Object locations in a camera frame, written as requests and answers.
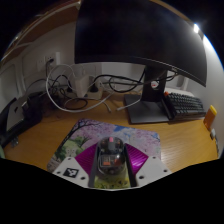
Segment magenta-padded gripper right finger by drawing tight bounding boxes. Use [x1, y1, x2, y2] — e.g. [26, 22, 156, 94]
[123, 143, 173, 188]

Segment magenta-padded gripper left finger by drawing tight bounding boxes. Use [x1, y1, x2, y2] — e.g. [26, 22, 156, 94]
[52, 143, 100, 188]

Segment transparent computer mouse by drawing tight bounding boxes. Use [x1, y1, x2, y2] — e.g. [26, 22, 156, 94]
[95, 135, 128, 177]

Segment cherry blossom print mouse pad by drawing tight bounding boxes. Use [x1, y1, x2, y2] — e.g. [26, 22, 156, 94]
[46, 118, 162, 189]

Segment white power strip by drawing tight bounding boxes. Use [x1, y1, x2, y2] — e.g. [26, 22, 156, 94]
[83, 87, 104, 100]

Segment black box stand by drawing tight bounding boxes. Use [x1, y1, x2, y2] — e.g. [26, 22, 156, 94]
[0, 91, 44, 148]

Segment black keyboard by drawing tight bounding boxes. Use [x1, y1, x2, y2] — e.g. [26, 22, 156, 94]
[163, 90, 207, 121]

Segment white charger block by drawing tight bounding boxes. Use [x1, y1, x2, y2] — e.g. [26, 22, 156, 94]
[71, 64, 91, 98]

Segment small white object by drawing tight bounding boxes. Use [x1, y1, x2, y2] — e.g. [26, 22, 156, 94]
[209, 128, 218, 140]

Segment silver mini computer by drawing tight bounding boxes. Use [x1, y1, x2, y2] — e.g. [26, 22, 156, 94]
[4, 96, 29, 133]

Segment orange bottle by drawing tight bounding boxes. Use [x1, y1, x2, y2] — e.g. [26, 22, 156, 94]
[203, 104, 218, 132]

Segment black computer monitor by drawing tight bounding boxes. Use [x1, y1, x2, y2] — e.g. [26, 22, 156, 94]
[73, 0, 208, 125]

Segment black socket cable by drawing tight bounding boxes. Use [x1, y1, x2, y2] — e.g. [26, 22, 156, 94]
[49, 74, 89, 111]

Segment black monitor cable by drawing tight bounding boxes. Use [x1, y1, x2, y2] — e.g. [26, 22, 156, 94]
[99, 71, 178, 94]

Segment white cable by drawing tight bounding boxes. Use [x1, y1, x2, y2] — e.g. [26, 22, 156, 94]
[45, 63, 114, 113]

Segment white wall socket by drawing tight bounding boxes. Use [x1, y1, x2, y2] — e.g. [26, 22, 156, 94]
[45, 51, 61, 68]
[35, 54, 46, 71]

